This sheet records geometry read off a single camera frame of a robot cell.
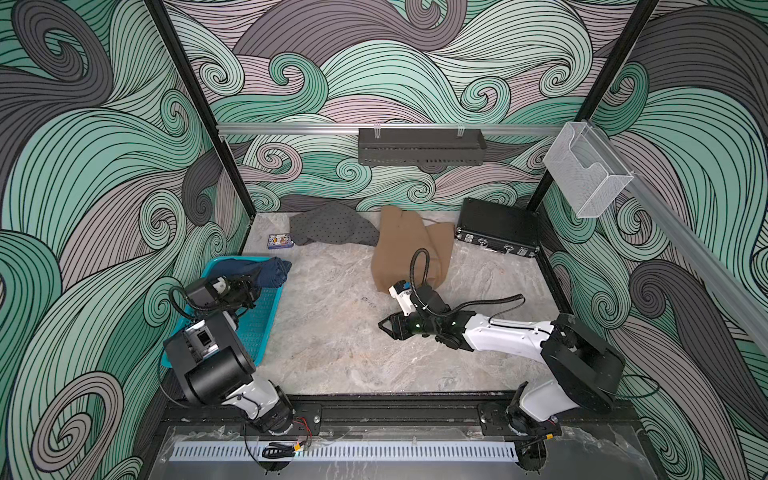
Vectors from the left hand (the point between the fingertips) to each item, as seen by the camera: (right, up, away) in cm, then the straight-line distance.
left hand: (261, 268), depth 87 cm
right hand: (+36, -16, -5) cm, 40 cm away
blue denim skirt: (+3, -1, -3) cm, 4 cm away
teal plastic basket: (+1, -15, -5) cm, 16 cm away
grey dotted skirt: (+17, +14, +24) cm, 33 cm away
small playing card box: (-2, +8, +23) cm, 25 cm away
